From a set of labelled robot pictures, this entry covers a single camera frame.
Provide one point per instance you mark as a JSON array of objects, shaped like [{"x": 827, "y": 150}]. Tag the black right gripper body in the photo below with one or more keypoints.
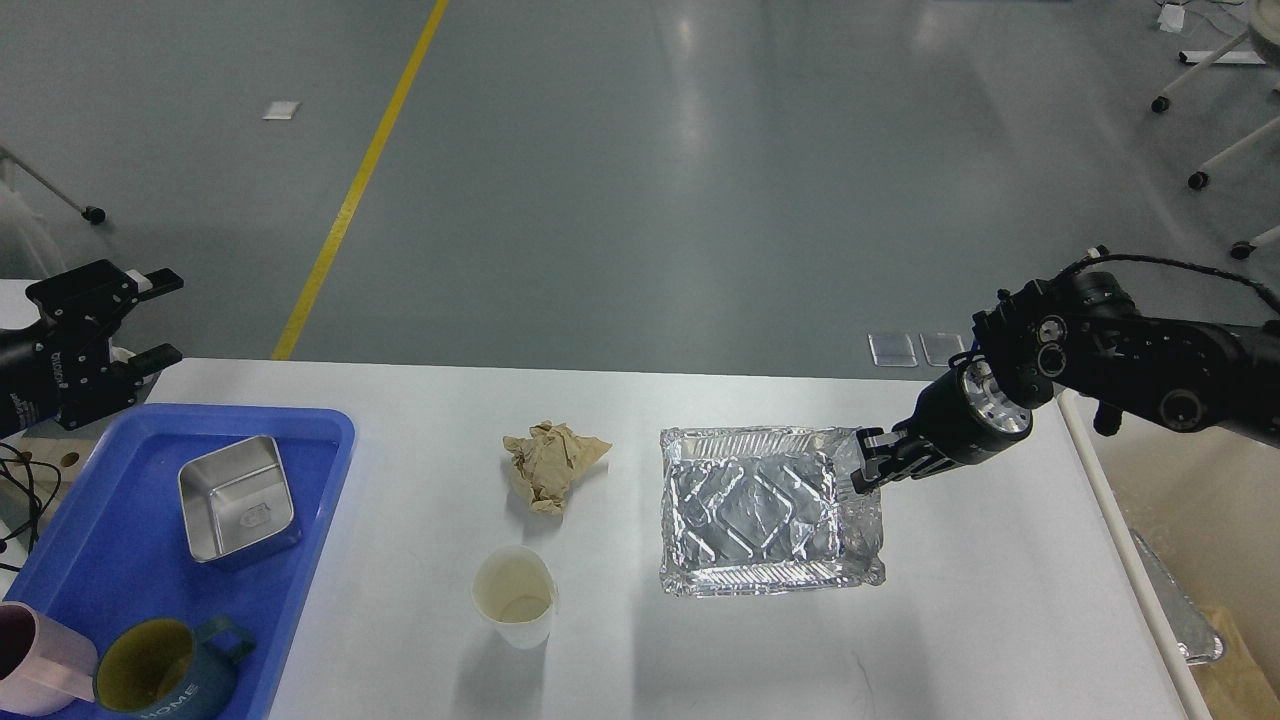
[{"x": 966, "y": 418}]

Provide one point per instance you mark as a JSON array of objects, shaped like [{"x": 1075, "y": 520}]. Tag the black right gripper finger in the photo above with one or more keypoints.
[
  {"x": 878, "y": 470},
  {"x": 895, "y": 449}
]

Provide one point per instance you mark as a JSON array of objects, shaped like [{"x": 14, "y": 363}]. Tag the aluminium foil tray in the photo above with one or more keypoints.
[{"x": 747, "y": 511}]

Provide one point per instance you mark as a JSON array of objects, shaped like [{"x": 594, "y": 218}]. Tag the brown paper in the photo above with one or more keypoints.
[
  {"x": 548, "y": 461},
  {"x": 1234, "y": 687}
]

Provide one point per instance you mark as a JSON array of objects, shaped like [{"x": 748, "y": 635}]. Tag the white paper cup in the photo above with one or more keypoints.
[{"x": 514, "y": 592}]

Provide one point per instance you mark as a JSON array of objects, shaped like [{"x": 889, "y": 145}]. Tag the stainless steel rectangular tin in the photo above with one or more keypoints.
[{"x": 237, "y": 505}]

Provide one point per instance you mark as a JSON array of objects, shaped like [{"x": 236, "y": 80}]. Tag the dark teal mug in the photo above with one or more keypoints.
[{"x": 163, "y": 668}]

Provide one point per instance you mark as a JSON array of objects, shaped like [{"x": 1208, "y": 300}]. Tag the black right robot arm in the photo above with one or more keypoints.
[{"x": 1078, "y": 330}]

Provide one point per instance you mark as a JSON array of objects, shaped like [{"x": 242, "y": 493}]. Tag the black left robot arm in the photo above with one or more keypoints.
[{"x": 61, "y": 368}]

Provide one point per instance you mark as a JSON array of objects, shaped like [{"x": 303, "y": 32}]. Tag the clear floor plate right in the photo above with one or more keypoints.
[{"x": 939, "y": 347}]

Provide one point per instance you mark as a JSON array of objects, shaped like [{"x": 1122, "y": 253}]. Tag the clear floor plate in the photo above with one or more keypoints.
[
  {"x": 939, "y": 347},
  {"x": 892, "y": 349}
]

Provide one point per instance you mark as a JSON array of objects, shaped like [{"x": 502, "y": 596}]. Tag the clear floor plate left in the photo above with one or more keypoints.
[{"x": 892, "y": 349}]

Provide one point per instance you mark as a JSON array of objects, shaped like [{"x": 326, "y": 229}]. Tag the white plastic bin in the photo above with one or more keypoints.
[{"x": 1207, "y": 505}]

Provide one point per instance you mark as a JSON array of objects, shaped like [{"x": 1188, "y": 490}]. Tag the foil piece in bin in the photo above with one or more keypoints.
[{"x": 1198, "y": 642}]

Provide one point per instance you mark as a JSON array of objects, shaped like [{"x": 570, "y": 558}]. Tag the brown paper in bin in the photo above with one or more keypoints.
[{"x": 1234, "y": 687}]

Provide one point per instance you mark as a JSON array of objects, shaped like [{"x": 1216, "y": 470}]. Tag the blue plastic tray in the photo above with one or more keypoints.
[{"x": 115, "y": 553}]

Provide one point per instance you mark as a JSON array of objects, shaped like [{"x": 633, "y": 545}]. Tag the grey wheeled stand leg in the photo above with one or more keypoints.
[{"x": 12, "y": 165}]

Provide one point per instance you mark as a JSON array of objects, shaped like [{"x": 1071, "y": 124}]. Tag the pink mug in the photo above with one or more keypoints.
[{"x": 45, "y": 665}]

